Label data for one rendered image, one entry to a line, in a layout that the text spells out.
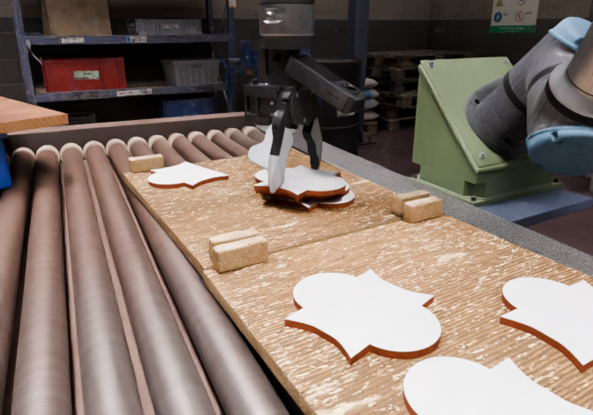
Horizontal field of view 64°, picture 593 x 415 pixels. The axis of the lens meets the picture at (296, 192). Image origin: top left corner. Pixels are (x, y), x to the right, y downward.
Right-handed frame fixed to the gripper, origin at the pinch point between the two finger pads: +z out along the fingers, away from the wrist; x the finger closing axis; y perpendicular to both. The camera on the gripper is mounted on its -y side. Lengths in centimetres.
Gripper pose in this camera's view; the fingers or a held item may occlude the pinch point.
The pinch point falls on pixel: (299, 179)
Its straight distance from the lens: 71.1
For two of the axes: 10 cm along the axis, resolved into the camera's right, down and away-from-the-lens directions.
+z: 0.0, 9.4, 3.3
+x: -5.4, 2.8, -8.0
